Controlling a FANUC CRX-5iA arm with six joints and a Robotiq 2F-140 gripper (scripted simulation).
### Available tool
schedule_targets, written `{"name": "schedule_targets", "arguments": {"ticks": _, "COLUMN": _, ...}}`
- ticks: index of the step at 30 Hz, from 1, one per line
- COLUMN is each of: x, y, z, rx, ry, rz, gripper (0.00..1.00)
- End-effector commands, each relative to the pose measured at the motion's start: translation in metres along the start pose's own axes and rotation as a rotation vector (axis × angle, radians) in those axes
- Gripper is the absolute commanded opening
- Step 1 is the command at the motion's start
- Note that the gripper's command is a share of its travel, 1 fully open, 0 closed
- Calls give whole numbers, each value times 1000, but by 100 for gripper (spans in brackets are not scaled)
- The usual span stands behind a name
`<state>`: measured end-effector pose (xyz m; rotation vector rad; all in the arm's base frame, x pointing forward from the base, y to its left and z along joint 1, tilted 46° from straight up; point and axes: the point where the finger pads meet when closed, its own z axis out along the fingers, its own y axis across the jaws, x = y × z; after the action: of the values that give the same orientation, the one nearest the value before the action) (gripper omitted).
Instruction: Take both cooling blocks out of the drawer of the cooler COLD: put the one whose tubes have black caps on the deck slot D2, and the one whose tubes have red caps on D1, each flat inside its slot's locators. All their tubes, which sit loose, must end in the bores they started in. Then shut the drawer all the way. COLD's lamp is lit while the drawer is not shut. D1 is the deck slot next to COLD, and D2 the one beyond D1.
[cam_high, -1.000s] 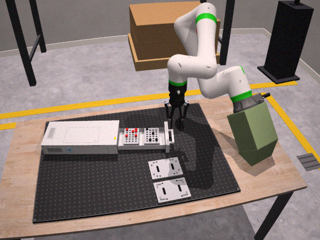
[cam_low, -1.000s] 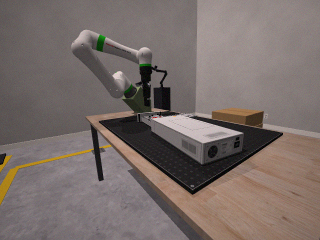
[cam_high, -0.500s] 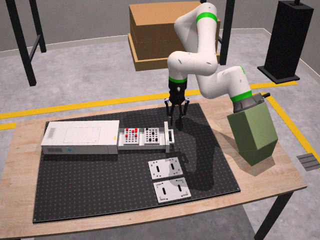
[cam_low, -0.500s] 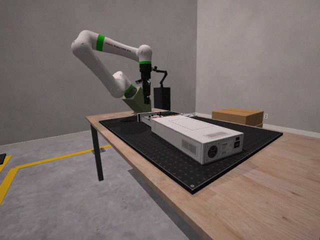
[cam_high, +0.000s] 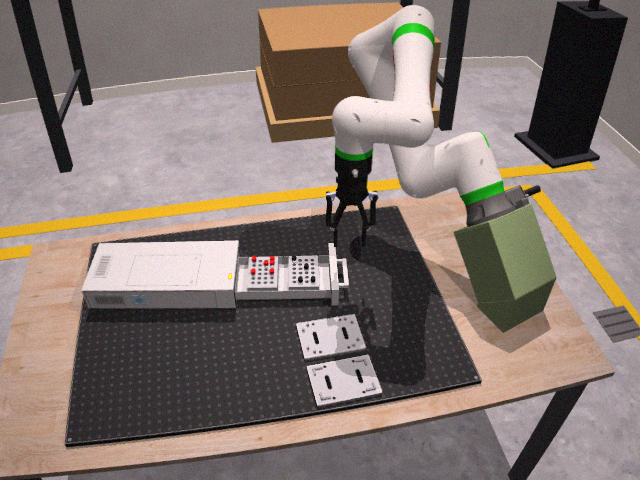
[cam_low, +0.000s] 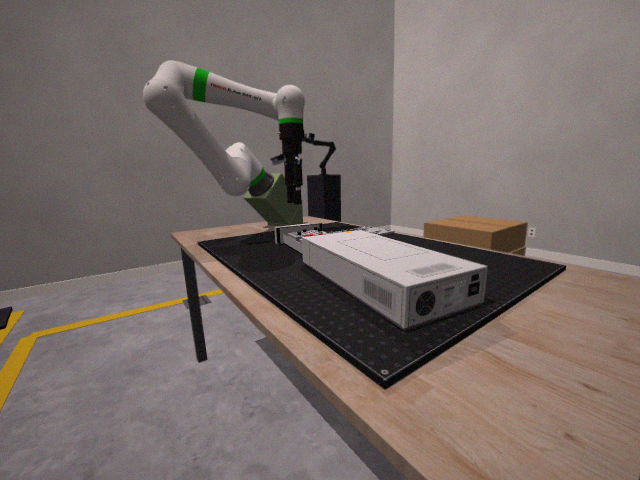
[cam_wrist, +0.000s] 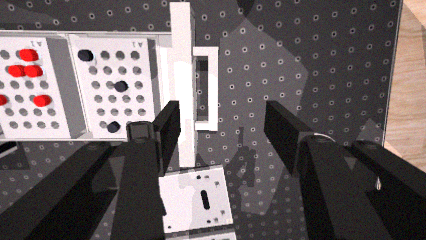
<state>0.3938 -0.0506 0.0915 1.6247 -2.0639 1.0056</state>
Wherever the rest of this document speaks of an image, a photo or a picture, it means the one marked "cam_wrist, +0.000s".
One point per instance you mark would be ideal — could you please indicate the grey cooling block with red-capped tubes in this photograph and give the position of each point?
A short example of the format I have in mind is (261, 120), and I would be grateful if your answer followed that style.
(68, 120)

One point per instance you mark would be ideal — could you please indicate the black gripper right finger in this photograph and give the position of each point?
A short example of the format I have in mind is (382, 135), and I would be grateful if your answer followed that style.
(335, 205)

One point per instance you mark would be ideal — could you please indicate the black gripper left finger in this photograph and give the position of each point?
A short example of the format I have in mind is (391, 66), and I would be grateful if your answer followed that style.
(70, 202)

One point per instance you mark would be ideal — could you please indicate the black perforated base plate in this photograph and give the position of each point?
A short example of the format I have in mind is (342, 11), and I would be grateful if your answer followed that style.
(329, 62)

